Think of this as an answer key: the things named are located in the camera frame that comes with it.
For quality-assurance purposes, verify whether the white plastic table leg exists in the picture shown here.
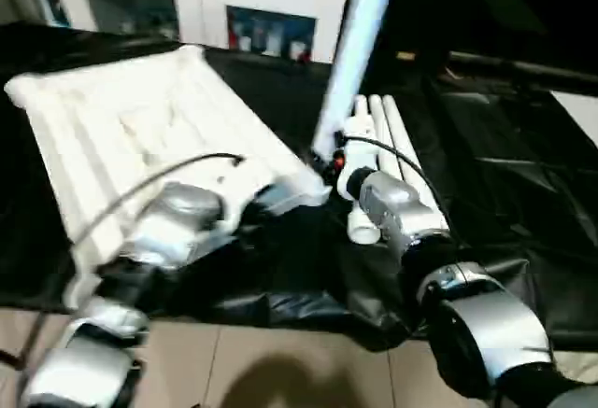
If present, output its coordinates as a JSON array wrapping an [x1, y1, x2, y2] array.
[[381, 95, 449, 233], [367, 94, 412, 185], [310, 0, 403, 162], [346, 94, 386, 245]]

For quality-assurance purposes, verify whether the white plastic table top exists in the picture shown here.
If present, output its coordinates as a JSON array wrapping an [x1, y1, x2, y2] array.
[[4, 46, 334, 280]]

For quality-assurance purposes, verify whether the black mat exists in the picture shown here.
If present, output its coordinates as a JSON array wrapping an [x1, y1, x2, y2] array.
[[0, 21, 598, 353]]

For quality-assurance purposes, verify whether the white board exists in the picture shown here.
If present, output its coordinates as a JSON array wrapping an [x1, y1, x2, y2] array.
[[551, 91, 598, 148]]

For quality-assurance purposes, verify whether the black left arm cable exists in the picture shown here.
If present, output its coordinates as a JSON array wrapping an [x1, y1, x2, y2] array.
[[69, 152, 248, 252]]

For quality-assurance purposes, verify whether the black metal rail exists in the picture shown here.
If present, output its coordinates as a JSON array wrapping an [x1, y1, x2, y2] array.
[[447, 50, 598, 88]]

